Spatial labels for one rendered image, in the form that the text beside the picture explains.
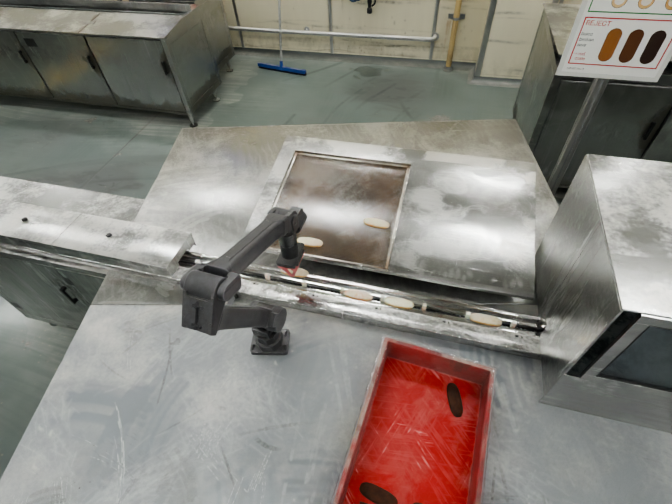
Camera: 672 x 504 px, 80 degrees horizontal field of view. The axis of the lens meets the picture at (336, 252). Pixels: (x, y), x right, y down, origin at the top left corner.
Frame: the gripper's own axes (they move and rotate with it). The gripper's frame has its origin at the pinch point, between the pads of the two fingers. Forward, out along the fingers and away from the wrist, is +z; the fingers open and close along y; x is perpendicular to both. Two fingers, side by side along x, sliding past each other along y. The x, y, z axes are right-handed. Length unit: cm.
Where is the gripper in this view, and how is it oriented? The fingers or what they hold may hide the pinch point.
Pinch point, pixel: (293, 270)
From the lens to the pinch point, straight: 136.5
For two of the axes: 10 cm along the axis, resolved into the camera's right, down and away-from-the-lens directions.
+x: -9.6, -1.7, 2.1
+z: 0.5, 6.6, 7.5
